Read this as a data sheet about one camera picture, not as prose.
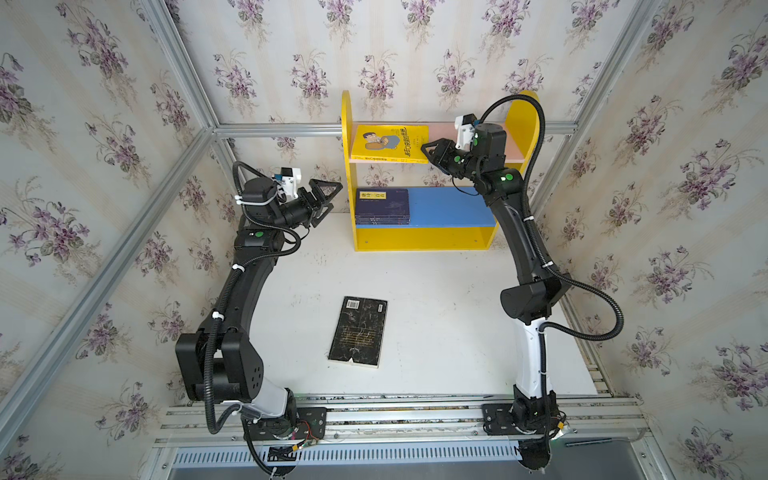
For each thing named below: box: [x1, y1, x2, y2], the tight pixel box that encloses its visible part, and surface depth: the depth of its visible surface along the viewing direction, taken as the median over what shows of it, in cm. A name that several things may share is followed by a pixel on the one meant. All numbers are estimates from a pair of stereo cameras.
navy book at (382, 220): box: [355, 217, 410, 223], surface depth 98 cm
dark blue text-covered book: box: [356, 188, 410, 216], surface depth 101 cm
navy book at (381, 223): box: [355, 221, 410, 226], surface depth 100 cm
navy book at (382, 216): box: [355, 212, 410, 220], surface depth 98 cm
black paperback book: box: [327, 296, 389, 369], surface depth 88 cm
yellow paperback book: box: [351, 124, 429, 164], surface depth 82 cm
